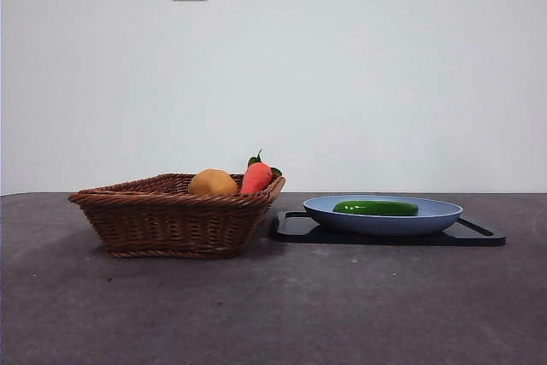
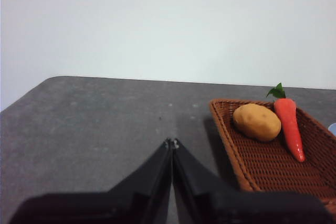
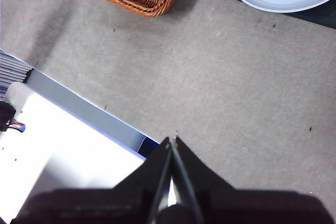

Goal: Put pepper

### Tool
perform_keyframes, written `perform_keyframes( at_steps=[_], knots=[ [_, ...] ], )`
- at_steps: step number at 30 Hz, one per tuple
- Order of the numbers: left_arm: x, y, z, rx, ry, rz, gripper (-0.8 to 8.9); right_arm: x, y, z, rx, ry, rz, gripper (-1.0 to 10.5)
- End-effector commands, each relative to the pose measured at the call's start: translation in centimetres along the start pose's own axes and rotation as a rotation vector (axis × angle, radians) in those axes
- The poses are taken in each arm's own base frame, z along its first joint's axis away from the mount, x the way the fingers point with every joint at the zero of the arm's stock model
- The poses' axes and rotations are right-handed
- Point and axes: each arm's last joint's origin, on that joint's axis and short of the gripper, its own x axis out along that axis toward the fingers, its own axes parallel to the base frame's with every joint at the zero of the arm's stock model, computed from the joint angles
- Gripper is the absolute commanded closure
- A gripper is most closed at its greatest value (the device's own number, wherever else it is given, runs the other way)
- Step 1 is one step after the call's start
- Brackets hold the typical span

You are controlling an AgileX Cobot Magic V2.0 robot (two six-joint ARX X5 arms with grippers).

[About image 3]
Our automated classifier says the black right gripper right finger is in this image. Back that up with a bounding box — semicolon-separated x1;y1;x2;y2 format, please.
174;135;334;224

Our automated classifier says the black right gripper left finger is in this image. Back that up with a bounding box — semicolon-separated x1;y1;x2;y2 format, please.
10;136;173;224

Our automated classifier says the white base platform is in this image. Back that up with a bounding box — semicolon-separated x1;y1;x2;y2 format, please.
0;84;147;224

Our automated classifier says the grey ribbed panel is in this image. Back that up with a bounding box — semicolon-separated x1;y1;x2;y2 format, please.
0;50;34;96

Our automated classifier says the black part with red wires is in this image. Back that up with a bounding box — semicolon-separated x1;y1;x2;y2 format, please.
0;101;26;133

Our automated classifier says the white cylinder post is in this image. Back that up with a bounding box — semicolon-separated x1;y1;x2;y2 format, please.
4;81;36;120

